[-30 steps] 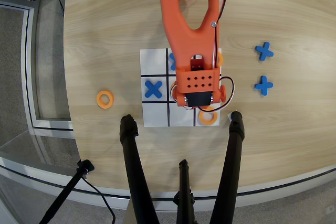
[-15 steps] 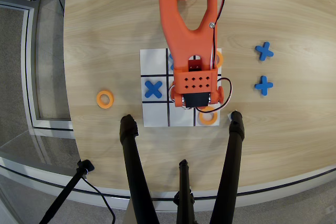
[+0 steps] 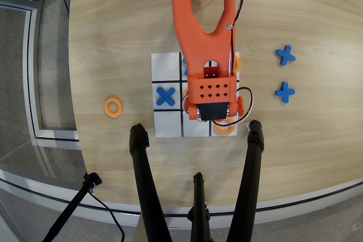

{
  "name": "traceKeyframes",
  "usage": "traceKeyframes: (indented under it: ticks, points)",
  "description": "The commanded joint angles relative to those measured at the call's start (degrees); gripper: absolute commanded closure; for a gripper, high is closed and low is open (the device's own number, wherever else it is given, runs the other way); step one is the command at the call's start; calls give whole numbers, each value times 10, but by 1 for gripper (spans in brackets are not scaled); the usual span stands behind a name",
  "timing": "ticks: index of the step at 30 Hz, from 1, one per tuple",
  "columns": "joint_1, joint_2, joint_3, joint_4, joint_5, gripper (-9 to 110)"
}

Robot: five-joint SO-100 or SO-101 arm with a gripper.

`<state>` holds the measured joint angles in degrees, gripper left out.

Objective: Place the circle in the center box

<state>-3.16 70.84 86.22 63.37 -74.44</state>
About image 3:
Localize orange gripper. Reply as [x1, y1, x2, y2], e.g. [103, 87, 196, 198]
[227, 95, 246, 119]

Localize small white paper tag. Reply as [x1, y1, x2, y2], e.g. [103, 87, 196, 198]
[245, 118, 258, 132]

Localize white tic-tac-toe board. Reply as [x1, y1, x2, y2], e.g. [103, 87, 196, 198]
[151, 52, 240, 138]

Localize black tripod leg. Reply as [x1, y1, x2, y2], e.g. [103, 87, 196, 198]
[187, 172, 212, 242]
[129, 123, 173, 242]
[226, 119, 265, 242]

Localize thin black stand pole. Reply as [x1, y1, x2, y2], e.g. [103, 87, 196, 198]
[41, 172, 103, 242]

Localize black stand cable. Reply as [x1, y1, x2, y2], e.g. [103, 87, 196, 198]
[88, 190, 125, 242]

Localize white metal floor frame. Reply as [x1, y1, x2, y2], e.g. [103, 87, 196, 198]
[0, 1, 80, 142]

